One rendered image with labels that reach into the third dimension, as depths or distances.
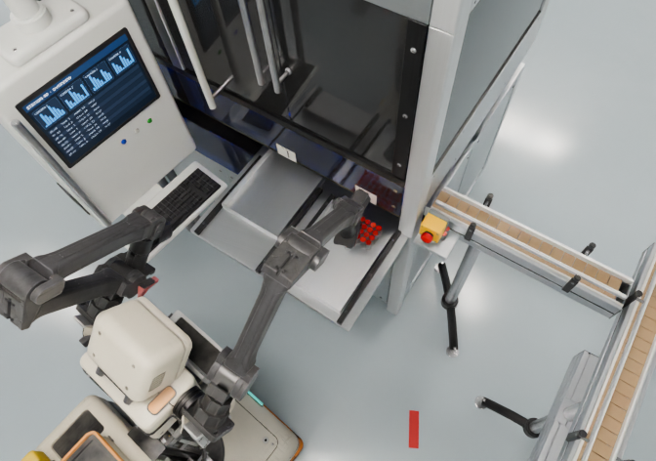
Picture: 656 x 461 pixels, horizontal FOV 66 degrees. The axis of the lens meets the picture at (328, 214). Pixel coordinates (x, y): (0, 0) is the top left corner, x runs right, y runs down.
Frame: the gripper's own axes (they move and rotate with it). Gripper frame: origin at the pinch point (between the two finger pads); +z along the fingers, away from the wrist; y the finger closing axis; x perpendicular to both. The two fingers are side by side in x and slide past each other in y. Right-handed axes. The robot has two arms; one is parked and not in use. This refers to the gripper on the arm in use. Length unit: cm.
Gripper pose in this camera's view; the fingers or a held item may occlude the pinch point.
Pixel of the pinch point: (348, 242)
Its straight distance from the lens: 170.8
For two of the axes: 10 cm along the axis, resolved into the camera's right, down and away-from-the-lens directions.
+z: 0.6, 4.7, 8.8
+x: -9.4, -2.7, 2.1
